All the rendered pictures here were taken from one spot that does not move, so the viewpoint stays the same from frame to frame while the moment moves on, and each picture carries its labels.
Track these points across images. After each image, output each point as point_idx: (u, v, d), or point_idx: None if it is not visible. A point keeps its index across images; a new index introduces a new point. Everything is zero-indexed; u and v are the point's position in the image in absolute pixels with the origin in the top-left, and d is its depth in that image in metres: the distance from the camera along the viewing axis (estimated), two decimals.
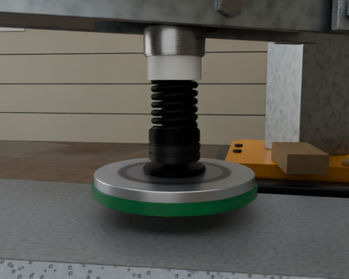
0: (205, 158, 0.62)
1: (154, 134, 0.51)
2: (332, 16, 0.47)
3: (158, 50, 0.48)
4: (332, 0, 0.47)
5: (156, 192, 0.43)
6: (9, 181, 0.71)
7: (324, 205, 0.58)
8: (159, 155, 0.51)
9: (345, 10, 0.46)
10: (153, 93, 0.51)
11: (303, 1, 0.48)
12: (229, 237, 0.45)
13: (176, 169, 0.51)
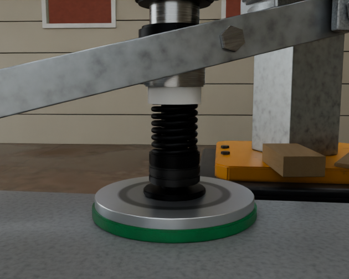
0: (111, 208, 0.47)
1: (154, 157, 0.51)
2: (332, 16, 0.47)
3: (158, 82, 0.49)
4: (332, 0, 0.47)
5: (206, 177, 0.63)
6: None
7: (344, 212, 0.54)
8: (159, 179, 0.51)
9: (345, 10, 0.46)
10: (153, 117, 0.52)
11: (302, 14, 0.48)
12: (259, 253, 0.41)
13: None
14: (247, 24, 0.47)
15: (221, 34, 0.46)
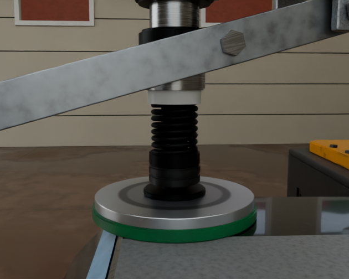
0: (238, 185, 0.58)
1: (154, 157, 0.51)
2: (332, 16, 0.47)
3: (158, 86, 0.49)
4: (332, 0, 0.47)
5: (107, 210, 0.47)
6: (299, 200, 0.60)
7: None
8: (159, 179, 0.51)
9: (345, 10, 0.46)
10: (153, 117, 0.52)
11: (302, 15, 0.48)
12: None
13: (164, 191, 0.52)
14: (248, 27, 0.47)
15: (221, 38, 0.46)
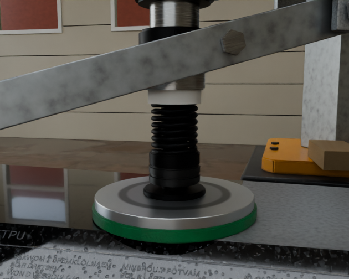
0: (116, 182, 0.59)
1: (154, 157, 0.51)
2: (332, 16, 0.47)
3: (158, 85, 0.49)
4: (332, 0, 0.47)
5: (254, 198, 0.52)
6: (71, 171, 0.80)
7: None
8: (159, 179, 0.51)
9: (345, 10, 0.46)
10: (153, 117, 0.52)
11: (302, 15, 0.48)
12: (275, 218, 0.52)
13: (192, 186, 0.54)
14: (248, 27, 0.47)
15: (221, 38, 0.46)
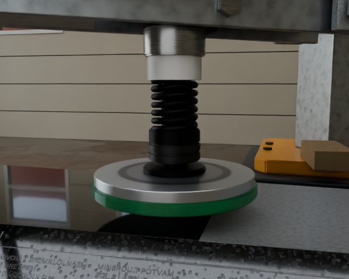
0: (99, 169, 0.54)
1: (154, 134, 0.51)
2: (332, 16, 0.47)
3: (158, 50, 0.48)
4: (332, 0, 0.47)
5: (247, 168, 0.56)
6: (58, 171, 0.80)
7: (344, 195, 0.62)
8: (159, 155, 0.51)
9: (345, 10, 0.46)
10: (153, 93, 0.51)
11: (303, 1, 0.48)
12: (253, 218, 0.52)
13: (189, 163, 0.55)
14: None
15: None
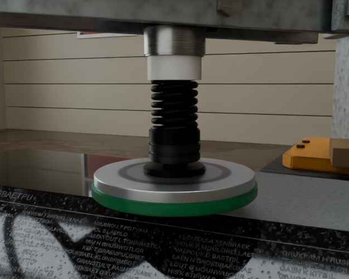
0: (167, 190, 0.44)
1: (154, 134, 0.51)
2: (332, 16, 0.47)
3: (158, 50, 0.48)
4: (332, 0, 0.47)
5: None
6: (93, 156, 0.96)
7: (324, 184, 0.69)
8: (159, 155, 0.51)
9: (345, 10, 0.46)
10: (153, 93, 0.51)
11: (303, 1, 0.48)
12: None
13: None
14: None
15: None
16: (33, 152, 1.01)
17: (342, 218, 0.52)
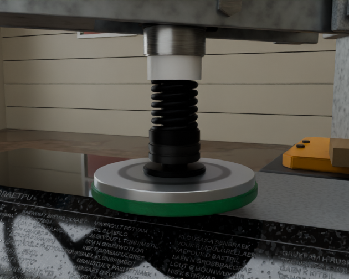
0: (213, 188, 0.45)
1: (154, 134, 0.51)
2: (332, 16, 0.47)
3: (158, 50, 0.48)
4: (332, 0, 0.47)
5: (126, 160, 0.61)
6: (93, 156, 0.96)
7: (324, 184, 0.69)
8: (159, 155, 0.51)
9: (345, 10, 0.46)
10: (153, 93, 0.51)
11: (303, 1, 0.48)
12: None
13: (159, 163, 0.55)
14: None
15: None
16: (33, 152, 1.01)
17: (342, 218, 0.52)
